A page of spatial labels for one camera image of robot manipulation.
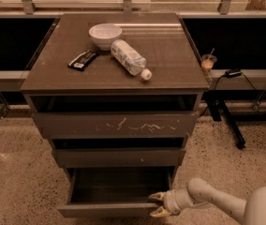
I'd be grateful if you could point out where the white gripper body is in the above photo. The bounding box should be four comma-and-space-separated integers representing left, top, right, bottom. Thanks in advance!
163, 189, 182, 215

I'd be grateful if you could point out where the grey bottom drawer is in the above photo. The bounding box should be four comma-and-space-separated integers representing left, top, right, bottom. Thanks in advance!
58, 167, 172, 218

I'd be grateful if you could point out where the grey drawer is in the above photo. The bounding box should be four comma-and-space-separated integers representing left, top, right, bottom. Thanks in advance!
33, 112, 199, 139
52, 147, 185, 168
58, 167, 172, 218

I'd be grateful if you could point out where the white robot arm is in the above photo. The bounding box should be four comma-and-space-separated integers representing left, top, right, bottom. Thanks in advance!
149, 178, 266, 225

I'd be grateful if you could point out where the grey middle drawer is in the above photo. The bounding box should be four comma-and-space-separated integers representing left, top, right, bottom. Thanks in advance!
52, 147, 185, 168

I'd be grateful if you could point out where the grey drawer cabinet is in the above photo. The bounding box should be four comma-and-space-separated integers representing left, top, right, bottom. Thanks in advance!
20, 12, 211, 180

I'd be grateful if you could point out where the grey top drawer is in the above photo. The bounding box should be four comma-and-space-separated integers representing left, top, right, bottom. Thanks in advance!
33, 112, 199, 139

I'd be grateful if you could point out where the black metal stand leg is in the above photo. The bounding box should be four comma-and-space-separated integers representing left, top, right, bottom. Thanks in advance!
204, 91, 245, 150

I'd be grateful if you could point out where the clear plastic water bottle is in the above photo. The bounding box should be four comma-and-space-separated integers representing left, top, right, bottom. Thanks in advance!
111, 39, 152, 81

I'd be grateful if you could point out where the plastic cup with straw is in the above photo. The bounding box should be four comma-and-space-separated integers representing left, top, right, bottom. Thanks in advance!
201, 49, 217, 71

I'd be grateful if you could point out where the black power adapter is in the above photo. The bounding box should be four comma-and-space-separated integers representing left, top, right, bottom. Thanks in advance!
225, 68, 242, 78

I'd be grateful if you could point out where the black snack bar wrapper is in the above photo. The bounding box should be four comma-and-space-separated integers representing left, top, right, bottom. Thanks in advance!
67, 51, 98, 71

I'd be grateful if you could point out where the white ceramic bowl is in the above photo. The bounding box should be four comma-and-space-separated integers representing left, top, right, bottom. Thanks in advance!
89, 23, 123, 51

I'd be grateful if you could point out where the black cable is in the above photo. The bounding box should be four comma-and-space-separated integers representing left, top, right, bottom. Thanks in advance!
199, 72, 259, 117

